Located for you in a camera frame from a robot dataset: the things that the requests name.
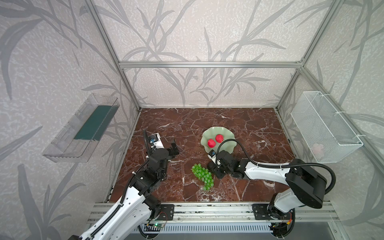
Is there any red fake fruit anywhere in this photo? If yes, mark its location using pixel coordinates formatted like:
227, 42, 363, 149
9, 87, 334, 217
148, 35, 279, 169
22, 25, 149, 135
207, 139, 216, 148
215, 134, 224, 143

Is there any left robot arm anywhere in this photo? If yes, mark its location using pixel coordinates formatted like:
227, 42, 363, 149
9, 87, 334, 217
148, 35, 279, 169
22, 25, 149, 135
70, 141, 179, 240

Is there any white wire mesh basket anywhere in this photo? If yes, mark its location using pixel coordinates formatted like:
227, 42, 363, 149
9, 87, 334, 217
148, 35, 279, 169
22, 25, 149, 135
291, 91, 364, 164

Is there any green fake grape bunch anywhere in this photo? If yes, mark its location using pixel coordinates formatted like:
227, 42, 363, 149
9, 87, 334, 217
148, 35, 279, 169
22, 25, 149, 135
192, 164, 214, 191

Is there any clear plastic wall shelf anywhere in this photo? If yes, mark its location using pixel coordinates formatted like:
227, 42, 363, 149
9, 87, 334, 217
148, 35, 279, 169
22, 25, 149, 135
43, 94, 120, 163

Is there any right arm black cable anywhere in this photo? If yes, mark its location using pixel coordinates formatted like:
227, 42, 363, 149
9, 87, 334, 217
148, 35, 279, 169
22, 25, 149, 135
215, 138, 337, 195

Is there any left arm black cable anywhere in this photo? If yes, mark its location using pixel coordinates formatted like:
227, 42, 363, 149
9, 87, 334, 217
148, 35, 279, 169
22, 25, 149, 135
86, 129, 151, 239

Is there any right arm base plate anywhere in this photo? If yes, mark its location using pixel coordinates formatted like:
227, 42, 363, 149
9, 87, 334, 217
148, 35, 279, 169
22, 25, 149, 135
252, 204, 293, 221

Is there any pink object in basket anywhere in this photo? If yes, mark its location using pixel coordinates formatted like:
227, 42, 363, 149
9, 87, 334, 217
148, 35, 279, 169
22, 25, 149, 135
311, 143, 325, 160

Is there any aluminium mounting rail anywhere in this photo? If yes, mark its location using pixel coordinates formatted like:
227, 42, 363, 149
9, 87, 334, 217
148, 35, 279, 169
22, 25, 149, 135
85, 201, 340, 224

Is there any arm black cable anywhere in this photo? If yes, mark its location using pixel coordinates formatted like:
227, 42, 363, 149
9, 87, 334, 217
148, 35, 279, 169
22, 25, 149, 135
86, 129, 151, 239
215, 138, 337, 195

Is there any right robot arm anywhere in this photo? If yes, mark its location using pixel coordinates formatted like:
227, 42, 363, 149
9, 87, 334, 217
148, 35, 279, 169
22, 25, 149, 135
207, 150, 327, 219

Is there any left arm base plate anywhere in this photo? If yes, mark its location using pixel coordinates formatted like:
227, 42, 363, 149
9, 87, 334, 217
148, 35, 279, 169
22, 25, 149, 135
150, 204, 175, 221

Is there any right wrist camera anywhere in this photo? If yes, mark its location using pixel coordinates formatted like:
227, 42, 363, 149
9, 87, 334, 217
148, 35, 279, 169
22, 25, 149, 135
208, 150, 216, 162

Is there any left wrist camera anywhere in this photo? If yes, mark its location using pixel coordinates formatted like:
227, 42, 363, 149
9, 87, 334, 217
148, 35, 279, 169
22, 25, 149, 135
148, 133, 164, 152

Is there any green wavy fruit bowl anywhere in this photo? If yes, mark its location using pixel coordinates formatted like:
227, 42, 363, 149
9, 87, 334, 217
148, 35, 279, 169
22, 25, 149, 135
201, 127, 237, 154

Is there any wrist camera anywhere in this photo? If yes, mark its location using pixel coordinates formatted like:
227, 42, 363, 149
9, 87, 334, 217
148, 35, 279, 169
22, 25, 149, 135
208, 150, 216, 162
148, 133, 164, 152

